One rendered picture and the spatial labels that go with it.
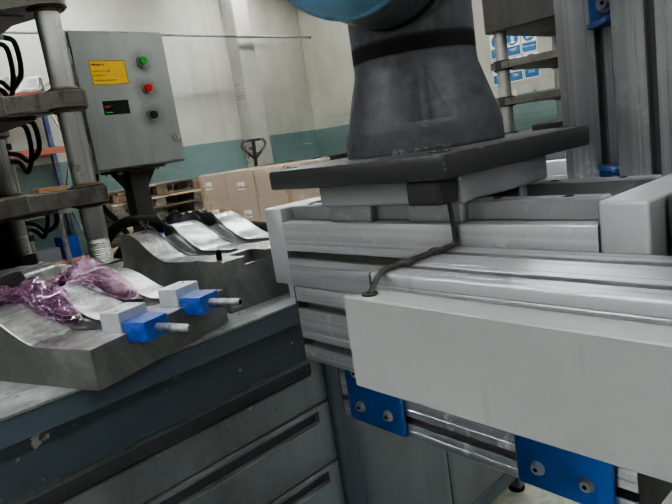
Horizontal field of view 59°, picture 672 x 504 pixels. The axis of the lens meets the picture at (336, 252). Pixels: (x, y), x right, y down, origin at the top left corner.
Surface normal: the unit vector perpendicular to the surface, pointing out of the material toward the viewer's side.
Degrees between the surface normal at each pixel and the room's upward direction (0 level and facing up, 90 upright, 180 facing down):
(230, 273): 90
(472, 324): 90
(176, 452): 90
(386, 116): 73
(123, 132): 90
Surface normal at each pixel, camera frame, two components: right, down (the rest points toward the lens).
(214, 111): 0.70, 0.03
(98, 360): 0.87, -0.04
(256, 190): -0.66, 0.12
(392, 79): -0.45, -0.07
